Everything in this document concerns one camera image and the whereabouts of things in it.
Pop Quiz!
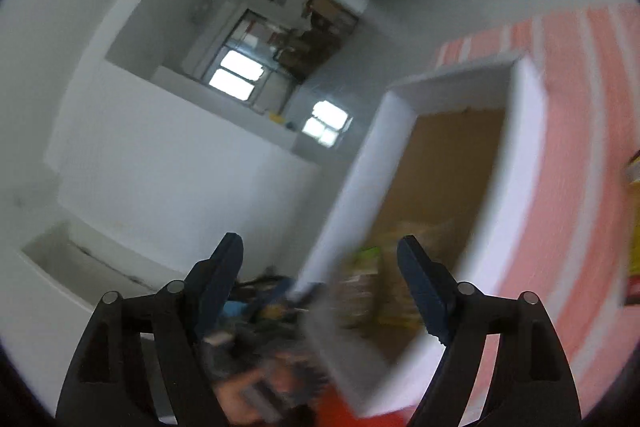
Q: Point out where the yellow packet at edge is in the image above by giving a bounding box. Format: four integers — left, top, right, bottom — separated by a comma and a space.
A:
619, 192, 640, 308

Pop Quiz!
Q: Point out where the pile of snack packets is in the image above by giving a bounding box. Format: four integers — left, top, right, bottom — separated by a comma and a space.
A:
342, 222, 456, 333

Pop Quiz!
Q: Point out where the pink striped cloth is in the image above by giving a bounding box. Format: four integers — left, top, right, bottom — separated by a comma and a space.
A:
432, 4, 640, 413

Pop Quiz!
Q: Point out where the cluttered wall shelf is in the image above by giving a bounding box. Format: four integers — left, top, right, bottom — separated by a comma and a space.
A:
272, 0, 362, 84

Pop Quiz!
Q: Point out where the white box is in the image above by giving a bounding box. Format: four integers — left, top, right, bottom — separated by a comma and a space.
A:
295, 52, 551, 418

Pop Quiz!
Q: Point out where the large window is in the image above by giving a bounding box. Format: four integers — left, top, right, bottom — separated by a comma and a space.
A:
200, 9, 296, 112

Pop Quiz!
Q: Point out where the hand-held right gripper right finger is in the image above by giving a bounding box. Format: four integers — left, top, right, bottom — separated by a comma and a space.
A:
396, 234, 583, 427

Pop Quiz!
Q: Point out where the person's left hand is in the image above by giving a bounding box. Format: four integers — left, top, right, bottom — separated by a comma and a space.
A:
217, 364, 306, 427

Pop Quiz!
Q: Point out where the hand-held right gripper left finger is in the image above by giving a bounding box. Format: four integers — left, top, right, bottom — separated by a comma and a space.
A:
55, 232, 246, 427

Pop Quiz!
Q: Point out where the small window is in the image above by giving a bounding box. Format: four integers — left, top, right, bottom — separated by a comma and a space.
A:
301, 99, 354, 148

